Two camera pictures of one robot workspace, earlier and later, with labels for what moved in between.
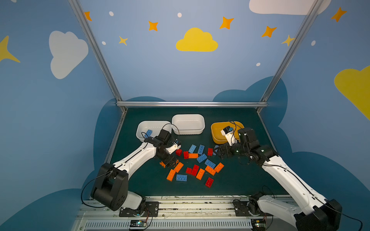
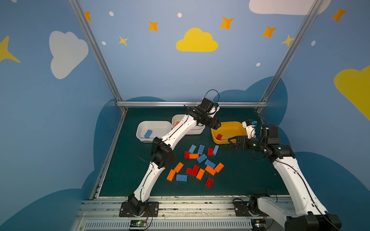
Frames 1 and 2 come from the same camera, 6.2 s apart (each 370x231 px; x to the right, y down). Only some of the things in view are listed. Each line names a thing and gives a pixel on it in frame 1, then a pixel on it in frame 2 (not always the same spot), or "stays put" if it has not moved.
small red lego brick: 178,152 to 219,136
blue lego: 201,158 stays put
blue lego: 181,177 stays put
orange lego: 171,175 stays put
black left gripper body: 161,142 to 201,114
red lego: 186,155 stays put
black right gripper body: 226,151 to 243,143
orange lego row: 193,155 stays put
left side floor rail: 116,135 stays put
